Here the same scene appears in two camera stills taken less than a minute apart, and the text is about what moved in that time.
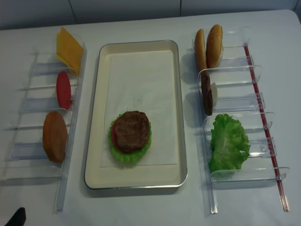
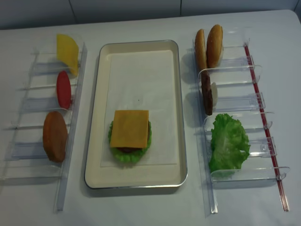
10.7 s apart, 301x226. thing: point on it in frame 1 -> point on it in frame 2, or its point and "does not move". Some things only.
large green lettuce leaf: x=229 y=141 does not move
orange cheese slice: x=70 y=52 -> x=130 y=129
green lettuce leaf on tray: x=127 y=157 does not move
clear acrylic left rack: x=43 y=130 does not move
